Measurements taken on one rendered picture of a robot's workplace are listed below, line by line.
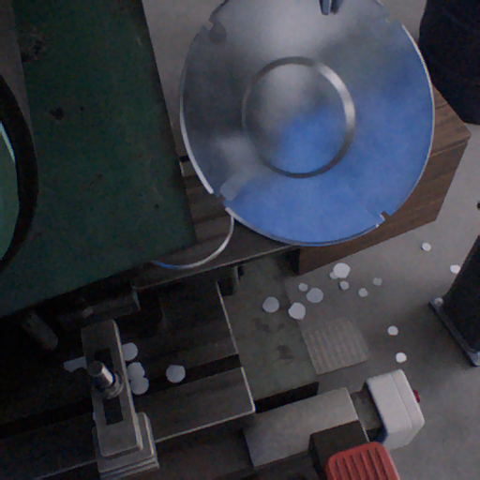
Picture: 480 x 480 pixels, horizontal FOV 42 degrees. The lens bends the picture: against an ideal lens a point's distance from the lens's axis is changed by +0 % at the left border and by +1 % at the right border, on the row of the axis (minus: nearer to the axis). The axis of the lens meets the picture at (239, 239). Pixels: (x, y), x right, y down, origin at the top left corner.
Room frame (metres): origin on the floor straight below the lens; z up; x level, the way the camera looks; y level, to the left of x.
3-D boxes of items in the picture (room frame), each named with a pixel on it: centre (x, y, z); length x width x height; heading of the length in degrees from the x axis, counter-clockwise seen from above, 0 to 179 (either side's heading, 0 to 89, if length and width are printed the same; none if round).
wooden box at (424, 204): (0.94, -0.27, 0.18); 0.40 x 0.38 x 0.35; 107
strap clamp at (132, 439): (0.22, 0.16, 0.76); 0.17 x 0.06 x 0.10; 10
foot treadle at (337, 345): (0.41, 0.06, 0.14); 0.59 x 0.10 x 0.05; 100
